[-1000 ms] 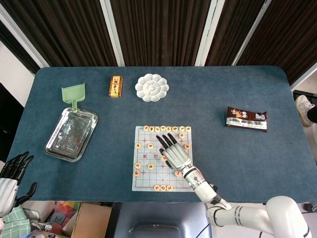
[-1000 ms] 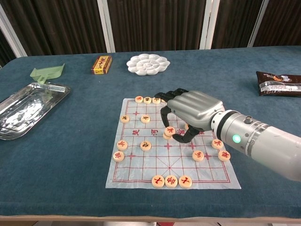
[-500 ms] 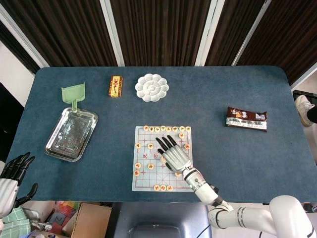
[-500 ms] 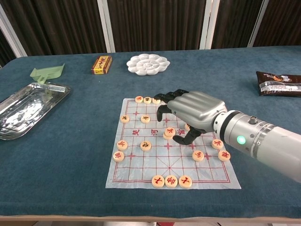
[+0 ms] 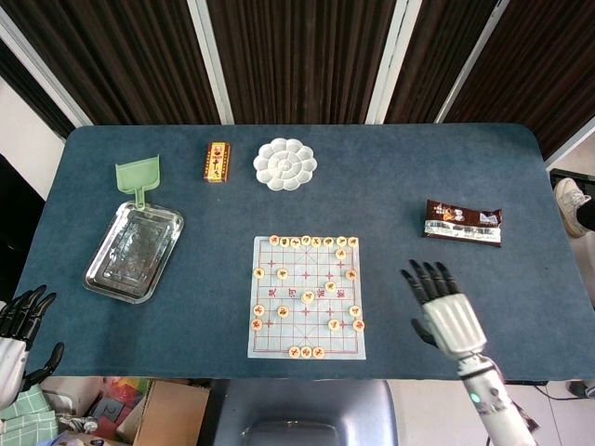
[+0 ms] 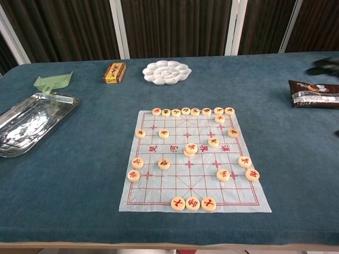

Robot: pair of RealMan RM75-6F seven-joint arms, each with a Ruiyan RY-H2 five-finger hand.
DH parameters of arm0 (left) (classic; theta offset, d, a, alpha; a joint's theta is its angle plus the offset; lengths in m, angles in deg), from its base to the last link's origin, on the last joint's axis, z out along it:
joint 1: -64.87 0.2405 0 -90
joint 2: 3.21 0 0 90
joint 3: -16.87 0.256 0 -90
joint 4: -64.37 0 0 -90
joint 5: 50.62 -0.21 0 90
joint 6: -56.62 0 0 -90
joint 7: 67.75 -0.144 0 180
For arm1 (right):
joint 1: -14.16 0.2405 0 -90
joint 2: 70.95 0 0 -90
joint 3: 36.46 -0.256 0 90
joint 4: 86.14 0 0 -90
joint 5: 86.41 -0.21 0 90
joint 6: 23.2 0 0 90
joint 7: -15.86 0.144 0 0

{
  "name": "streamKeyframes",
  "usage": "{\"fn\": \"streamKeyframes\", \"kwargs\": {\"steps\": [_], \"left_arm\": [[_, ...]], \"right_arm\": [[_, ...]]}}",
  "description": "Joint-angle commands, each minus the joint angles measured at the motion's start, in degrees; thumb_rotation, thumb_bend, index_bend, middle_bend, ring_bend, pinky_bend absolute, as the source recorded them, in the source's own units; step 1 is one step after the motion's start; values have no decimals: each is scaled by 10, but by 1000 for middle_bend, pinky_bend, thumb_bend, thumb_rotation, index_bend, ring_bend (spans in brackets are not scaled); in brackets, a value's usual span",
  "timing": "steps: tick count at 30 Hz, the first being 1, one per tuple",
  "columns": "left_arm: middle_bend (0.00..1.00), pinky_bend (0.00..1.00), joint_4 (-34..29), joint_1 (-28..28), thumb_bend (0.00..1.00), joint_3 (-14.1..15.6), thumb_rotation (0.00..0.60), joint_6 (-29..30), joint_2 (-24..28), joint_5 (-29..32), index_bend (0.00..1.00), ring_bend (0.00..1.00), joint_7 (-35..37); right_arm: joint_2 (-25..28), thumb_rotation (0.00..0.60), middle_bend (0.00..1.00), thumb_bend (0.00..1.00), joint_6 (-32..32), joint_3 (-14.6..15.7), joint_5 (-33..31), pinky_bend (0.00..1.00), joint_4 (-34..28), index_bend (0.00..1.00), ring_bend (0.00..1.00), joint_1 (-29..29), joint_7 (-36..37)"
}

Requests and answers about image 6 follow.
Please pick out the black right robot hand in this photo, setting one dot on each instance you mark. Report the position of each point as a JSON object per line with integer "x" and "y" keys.
{"x": 328, "y": 66}

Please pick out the wooden chess piece black character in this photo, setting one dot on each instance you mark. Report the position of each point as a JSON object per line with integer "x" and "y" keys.
{"x": 166, "y": 112}
{"x": 164, "y": 163}

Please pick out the brown snack bag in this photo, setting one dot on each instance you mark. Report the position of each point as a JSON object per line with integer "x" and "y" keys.
{"x": 315, "y": 94}

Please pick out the dark pleated curtain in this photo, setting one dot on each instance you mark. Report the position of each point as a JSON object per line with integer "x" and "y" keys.
{"x": 177, "y": 26}

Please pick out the white flower-shaped paint palette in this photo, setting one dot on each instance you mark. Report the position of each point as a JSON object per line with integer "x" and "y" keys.
{"x": 167, "y": 72}

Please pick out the translucent xiangqi board sheet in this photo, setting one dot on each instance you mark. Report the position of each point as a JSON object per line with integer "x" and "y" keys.
{"x": 159, "y": 190}

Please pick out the yellow red card box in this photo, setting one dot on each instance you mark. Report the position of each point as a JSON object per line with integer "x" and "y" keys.
{"x": 114, "y": 73}

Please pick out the green plastic scoop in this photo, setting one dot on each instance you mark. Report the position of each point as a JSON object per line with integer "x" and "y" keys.
{"x": 55, "y": 80}

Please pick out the blue tablecloth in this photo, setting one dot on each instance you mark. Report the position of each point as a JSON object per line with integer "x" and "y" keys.
{"x": 79, "y": 185}

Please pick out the stainless steel tray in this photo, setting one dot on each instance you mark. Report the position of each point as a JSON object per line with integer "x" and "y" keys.
{"x": 31, "y": 121}

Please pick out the white frame post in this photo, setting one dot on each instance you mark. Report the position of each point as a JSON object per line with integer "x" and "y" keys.
{"x": 119, "y": 29}
{"x": 235, "y": 26}
{"x": 290, "y": 26}
{"x": 13, "y": 37}

